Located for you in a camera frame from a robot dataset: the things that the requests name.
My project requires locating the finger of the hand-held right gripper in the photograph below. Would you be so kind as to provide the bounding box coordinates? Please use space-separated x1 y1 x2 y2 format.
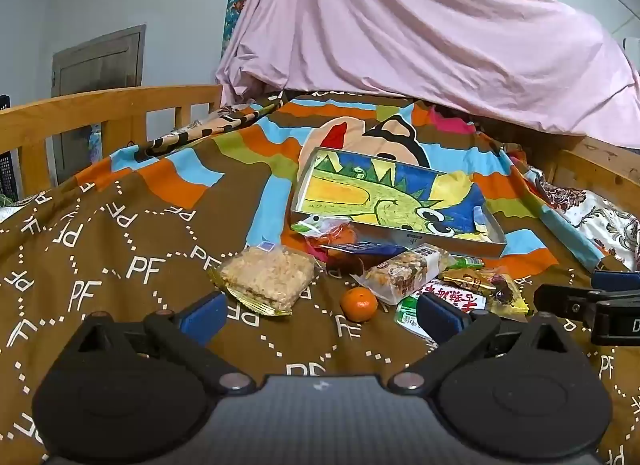
591 270 640 292
533 284 601 320

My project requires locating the clear rice cracker packet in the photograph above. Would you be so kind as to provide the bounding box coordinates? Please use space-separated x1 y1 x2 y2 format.
209 242 317 318

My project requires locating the black plastic crate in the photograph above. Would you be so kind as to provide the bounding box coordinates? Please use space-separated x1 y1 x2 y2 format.
0 95 21 200

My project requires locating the wooden bed frame board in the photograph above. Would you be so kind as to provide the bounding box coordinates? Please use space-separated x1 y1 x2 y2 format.
532 137 640 200

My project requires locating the clear packet of orange snack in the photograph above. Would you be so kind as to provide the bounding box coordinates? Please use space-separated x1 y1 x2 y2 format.
291 214 358 266

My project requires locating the grey door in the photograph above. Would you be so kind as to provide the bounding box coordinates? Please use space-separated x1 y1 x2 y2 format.
51 24 147 180

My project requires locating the clear packet of red snack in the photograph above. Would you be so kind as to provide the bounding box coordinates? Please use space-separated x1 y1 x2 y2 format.
485 272 530 322

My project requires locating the cardboard box with dinosaur drawing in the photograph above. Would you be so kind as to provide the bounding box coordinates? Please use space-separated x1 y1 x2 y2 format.
290 147 507 259

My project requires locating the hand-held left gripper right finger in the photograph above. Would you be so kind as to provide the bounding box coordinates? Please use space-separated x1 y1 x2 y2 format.
390 292 576 396

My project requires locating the white green seaweed packet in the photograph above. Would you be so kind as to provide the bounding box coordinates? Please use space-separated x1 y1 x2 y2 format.
395 281 487 346

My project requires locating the tangerine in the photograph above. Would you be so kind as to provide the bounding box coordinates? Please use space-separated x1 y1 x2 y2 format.
341 286 378 323

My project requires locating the pink bed sheet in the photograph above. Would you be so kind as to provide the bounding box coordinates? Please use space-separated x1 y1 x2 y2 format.
215 0 640 150

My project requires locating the blue snack packet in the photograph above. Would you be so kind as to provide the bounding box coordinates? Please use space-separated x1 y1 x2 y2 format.
318 241 406 258

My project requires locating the clear nut bar packet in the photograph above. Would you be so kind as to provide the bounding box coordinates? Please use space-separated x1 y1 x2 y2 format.
352 243 453 307

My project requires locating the white brown floral quilt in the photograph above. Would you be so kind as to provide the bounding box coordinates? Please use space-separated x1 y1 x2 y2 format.
522 167 640 273

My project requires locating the colourful printed blanket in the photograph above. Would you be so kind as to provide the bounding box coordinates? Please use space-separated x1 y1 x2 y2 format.
0 90 640 465

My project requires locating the teal patterned wall hanging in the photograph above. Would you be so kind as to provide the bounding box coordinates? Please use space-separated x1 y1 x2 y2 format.
221 0 256 60

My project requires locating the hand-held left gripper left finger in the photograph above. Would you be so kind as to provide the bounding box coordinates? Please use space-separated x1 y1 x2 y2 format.
75 291 256 396

